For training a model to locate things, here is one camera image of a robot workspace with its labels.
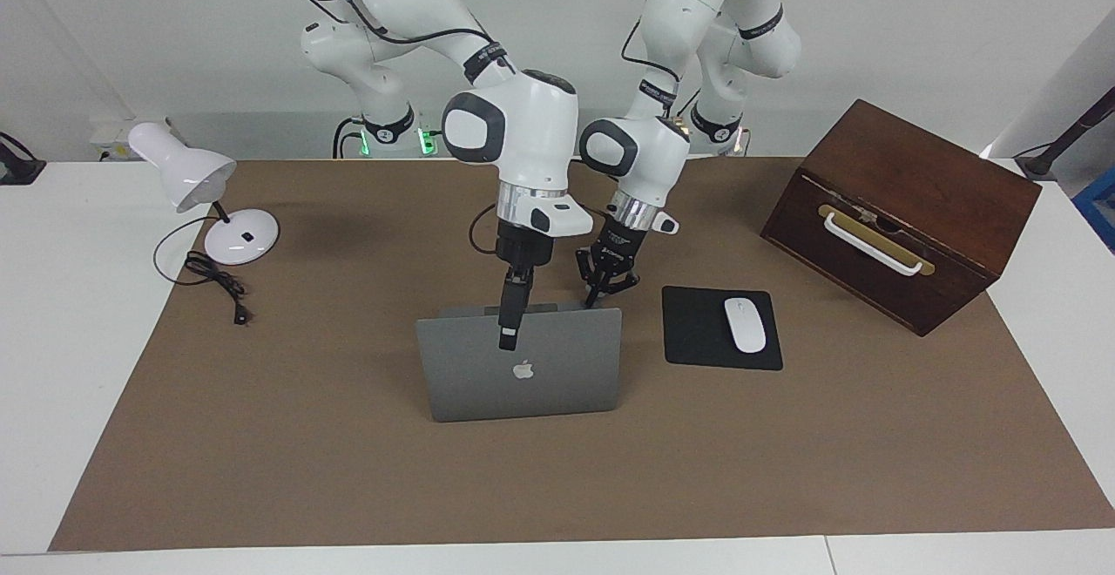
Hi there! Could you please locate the silver laptop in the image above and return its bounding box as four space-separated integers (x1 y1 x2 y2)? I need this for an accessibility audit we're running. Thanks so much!
416 301 624 423

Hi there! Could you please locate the black mouse pad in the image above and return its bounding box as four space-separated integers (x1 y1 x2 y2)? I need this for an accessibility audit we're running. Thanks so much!
662 286 784 372

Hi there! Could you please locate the white computer mouse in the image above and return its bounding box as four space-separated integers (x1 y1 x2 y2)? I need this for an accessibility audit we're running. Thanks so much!
724 297 767 355

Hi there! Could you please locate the brown table mat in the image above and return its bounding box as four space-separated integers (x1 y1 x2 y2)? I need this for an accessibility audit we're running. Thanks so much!
48 157 1115 552

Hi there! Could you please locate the white desk lamp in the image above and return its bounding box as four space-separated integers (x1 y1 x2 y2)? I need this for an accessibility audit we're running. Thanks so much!
128 120 280 267

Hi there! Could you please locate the dark wooden box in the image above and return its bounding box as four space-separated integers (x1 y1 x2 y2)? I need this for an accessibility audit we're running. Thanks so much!
760 98 1043 337

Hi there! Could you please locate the white power strip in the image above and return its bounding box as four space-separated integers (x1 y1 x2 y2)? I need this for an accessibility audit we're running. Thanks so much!
90 116 188 162

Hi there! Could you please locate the blue crate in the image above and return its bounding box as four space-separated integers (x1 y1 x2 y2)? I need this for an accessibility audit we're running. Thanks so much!
1073 166 1115 254

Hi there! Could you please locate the black tripod pole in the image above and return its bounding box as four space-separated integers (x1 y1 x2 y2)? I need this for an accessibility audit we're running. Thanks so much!
1015 87 1115 182

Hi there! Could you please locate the black clamp stand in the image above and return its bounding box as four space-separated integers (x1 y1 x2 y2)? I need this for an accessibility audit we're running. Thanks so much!
0 132 46 186

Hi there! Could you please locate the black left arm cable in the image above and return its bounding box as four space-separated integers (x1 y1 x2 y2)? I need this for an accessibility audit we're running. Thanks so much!
557 0 698 215

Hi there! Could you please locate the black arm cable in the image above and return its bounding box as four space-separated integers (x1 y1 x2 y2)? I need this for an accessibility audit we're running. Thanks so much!
557 0 698 215
290 0 515 255

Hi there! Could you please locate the black right base cable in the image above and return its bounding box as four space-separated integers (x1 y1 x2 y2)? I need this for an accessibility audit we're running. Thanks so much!
332 117 367 159

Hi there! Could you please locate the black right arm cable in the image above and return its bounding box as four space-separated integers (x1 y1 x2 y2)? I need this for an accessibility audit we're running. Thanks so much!
290 0 515 255

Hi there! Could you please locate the white box handle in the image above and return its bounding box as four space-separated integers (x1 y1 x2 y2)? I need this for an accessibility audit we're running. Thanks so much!
823 212 923 277

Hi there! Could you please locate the black lamp power cable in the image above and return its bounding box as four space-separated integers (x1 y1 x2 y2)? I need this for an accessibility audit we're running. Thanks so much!
153 215 251 326

